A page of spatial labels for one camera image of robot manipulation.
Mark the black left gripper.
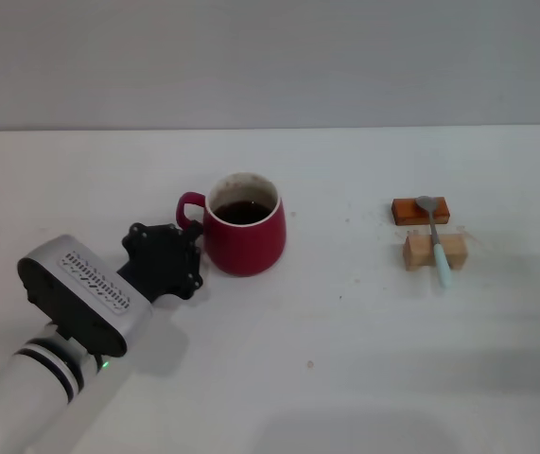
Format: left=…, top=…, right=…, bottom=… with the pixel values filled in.
left=116, top=219, right=205, bottom=302

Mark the red ceramic mug with coffee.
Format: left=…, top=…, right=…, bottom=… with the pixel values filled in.
left=176, top=171, right=287, bottom=278

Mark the metal spoon with blue handle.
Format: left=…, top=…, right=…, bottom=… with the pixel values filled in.
left=414, top=195, right=455, bottom=289

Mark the orange-brown wooden block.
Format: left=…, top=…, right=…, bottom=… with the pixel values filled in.
left=391, top=197, right=452, bottom=227

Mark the light wooden arch block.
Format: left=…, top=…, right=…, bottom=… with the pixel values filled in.
left=402, top=234, right=468, bottom=271

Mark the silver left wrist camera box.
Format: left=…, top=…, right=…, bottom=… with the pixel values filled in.
left=17, top=234, right=153, bottom=358

